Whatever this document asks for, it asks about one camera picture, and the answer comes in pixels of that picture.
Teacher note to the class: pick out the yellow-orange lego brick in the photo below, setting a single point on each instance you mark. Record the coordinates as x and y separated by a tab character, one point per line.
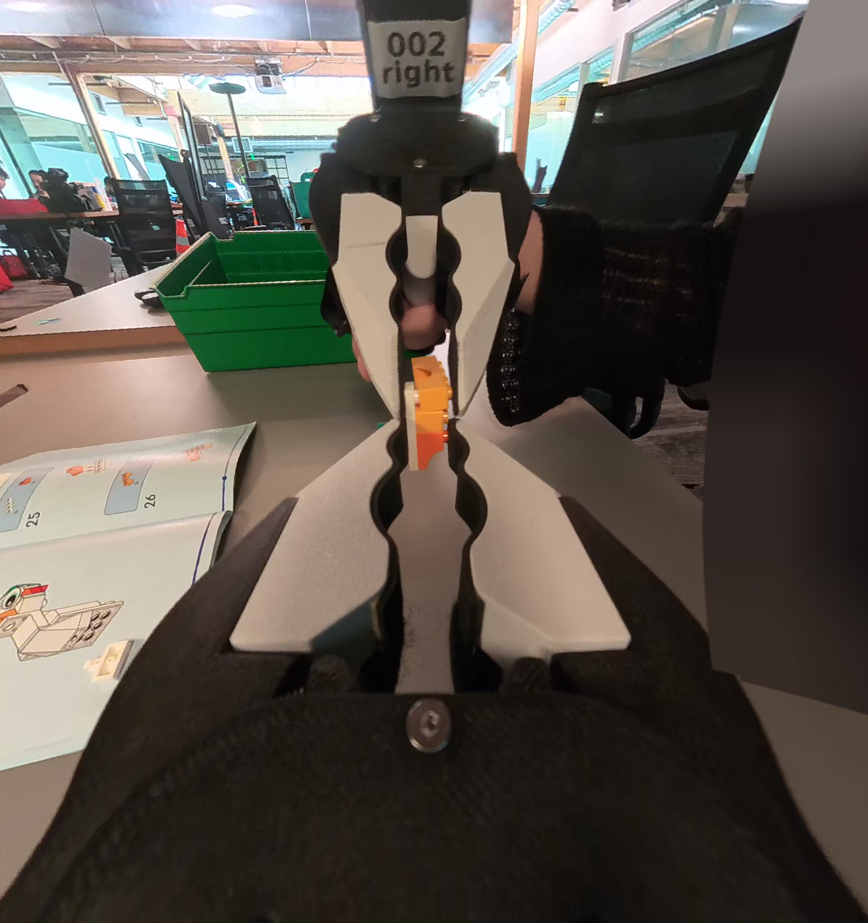
434	382

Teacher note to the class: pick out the orange and white lego assembly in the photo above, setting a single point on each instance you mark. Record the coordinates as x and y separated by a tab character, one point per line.
430	441

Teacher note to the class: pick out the grey chair back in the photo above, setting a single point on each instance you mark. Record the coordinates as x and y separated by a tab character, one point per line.
87	259

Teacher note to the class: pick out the red laptop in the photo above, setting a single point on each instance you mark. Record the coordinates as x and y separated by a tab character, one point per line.
12	206

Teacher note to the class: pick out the wooden support post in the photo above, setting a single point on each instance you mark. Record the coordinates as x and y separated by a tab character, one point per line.
526	72

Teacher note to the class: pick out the orange traffic cone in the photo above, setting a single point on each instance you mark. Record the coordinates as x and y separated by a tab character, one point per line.
181	238

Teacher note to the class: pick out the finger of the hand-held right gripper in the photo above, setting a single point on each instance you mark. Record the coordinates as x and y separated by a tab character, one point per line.
365	274
488	274

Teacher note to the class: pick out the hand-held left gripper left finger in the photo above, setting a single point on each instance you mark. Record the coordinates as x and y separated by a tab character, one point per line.
311	570

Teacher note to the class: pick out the black standing panel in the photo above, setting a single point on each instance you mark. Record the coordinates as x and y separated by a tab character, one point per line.
192	166

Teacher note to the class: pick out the lego instruction booklet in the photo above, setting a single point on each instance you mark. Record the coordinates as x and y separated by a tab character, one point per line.
80	577

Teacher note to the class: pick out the person's right forearm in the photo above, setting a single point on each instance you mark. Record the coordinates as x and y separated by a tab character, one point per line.
621	303

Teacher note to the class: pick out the black mesh office chair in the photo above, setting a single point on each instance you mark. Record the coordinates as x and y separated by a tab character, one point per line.
664	151

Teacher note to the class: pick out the black floor lamp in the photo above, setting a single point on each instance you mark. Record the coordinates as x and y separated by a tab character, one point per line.
228	88

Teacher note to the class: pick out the person's right hand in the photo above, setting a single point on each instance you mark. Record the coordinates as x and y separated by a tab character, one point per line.
422	328

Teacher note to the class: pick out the ceiling mounted projector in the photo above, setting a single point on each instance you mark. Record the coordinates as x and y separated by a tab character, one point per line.
268	76

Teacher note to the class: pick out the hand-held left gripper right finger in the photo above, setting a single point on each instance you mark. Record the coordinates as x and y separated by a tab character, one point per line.
542	577

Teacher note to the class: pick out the green plastic bin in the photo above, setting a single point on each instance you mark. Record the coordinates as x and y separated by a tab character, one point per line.
260	317

